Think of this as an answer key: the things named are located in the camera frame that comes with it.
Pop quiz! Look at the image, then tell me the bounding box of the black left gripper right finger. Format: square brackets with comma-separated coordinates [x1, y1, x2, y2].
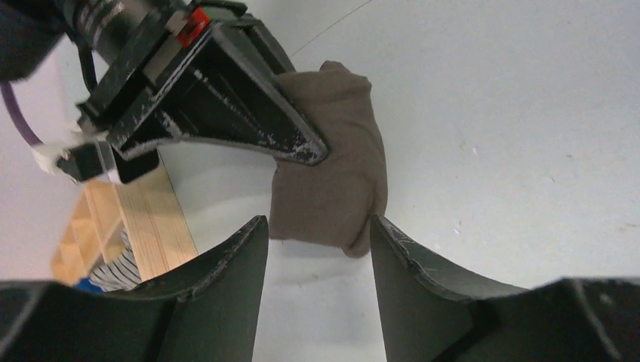
[371, 216, 639, 361]

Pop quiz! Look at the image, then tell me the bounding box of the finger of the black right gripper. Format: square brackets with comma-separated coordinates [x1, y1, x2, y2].
[235, 14, 296, 75]

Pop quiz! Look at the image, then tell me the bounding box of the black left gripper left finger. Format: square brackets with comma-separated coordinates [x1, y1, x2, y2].
[1, 216, 269, 361]

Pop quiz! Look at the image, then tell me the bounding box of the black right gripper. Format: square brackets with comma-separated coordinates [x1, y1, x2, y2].
[1, 1, 329, 165]

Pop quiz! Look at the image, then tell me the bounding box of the wooden compartment organizer box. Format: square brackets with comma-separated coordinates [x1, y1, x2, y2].
[51, 165, 198, 285]

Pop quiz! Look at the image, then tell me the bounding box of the brown boxer briefs beige waistband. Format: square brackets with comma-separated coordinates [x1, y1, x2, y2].
[269, 60, 389, 258]

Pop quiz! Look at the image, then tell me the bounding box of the striped grey rolled underwear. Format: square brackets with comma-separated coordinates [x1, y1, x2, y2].
[88, 231, 142, 292]

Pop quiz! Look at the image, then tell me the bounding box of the blue rolled underwear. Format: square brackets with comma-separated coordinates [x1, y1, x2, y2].
[74, 278, 104, 293]

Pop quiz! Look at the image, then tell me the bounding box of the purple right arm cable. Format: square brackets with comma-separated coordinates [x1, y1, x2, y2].
[0, 79, 46, 149]

